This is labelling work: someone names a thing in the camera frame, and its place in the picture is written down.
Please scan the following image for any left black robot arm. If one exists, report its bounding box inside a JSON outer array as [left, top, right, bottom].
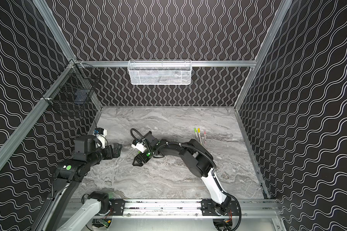
[[31, 135, 123, 231]]

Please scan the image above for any black wire wall basket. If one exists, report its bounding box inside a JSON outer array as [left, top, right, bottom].
[[44, 59, 102, 117]]

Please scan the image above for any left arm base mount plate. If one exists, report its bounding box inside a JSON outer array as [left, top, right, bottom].
[[96, 199, 126, 217]]

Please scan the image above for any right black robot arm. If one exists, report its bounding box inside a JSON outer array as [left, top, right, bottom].
[[131, 131, 231, 215]]

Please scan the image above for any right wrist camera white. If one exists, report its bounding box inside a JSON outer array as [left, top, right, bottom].
[[131, 140, 147, 153]]

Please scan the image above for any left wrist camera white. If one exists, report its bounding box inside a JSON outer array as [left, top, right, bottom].
[[93, 128, 108, 149]]

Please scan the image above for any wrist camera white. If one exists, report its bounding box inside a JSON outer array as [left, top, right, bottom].
[[93, 128, 108, 149], [131, 140, 147, 153]]

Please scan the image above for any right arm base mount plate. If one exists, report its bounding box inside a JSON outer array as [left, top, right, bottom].
[[200, 197, 241, 216]]

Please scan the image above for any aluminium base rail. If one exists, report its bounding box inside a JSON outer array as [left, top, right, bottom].
[[46, 198, 281, 218]]

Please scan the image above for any white mesh wall basket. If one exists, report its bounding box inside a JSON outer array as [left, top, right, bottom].
[[127, 60, 193, 85]]

